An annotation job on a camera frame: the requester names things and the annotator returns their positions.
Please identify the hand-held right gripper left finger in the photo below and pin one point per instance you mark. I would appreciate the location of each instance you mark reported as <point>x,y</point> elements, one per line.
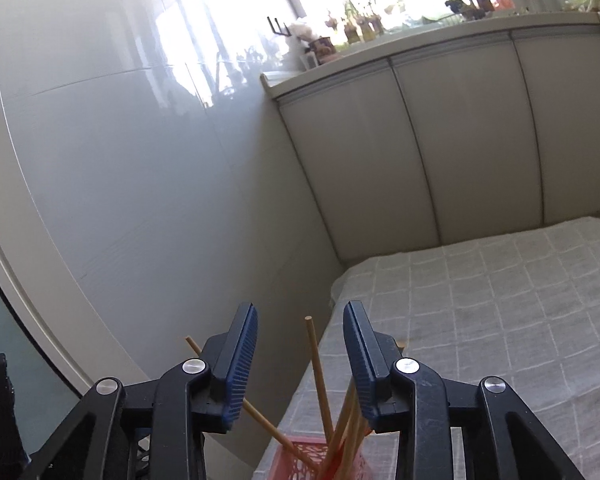
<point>240,360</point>

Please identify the pink perforated plastic basket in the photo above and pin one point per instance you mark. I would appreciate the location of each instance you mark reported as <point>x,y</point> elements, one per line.
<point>286,460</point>

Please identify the beige cabinet door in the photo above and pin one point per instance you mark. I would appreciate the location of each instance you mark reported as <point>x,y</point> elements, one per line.
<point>470,135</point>
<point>575,120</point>
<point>355,160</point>

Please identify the tan wooden chopstick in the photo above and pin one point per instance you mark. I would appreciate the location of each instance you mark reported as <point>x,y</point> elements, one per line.
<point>265,417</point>
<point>319,380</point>

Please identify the row of small potted plants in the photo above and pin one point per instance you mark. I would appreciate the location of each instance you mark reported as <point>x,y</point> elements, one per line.
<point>355,22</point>

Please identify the group of wooden chopsticks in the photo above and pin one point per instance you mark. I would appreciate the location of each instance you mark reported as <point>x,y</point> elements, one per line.
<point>347,425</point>

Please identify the bag of green vegetables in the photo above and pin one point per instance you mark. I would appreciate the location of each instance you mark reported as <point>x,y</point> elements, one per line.
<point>577,1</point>

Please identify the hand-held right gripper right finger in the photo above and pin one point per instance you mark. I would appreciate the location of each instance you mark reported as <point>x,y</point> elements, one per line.
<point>360,360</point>

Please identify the white kitchen countertop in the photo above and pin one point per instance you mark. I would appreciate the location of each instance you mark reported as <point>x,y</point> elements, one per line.
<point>430,35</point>

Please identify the black hook rack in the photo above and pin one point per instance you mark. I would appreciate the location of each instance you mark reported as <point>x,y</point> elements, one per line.
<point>279,27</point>

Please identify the grey checked tablecloth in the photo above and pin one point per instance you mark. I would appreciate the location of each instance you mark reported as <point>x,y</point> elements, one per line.
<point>480,310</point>

